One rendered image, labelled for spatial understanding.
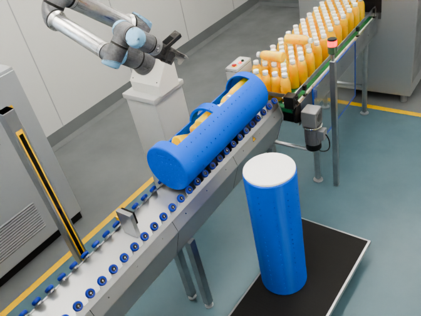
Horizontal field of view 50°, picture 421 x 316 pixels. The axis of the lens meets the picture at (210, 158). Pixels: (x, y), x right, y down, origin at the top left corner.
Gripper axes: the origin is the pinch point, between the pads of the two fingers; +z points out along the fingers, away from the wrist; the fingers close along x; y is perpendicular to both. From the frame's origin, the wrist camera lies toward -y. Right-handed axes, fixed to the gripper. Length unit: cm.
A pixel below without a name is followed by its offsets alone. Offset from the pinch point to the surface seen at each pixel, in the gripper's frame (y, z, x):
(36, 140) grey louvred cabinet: 110, 20, -113
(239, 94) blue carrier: 6.8, 45.5, 12.0
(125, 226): 88, -16, 29
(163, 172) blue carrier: 60, 6, 19
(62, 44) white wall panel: 59, 111, -262
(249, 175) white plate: 39, 23, 57
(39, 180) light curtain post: 81, -51, -1
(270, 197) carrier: 42, 26, 72
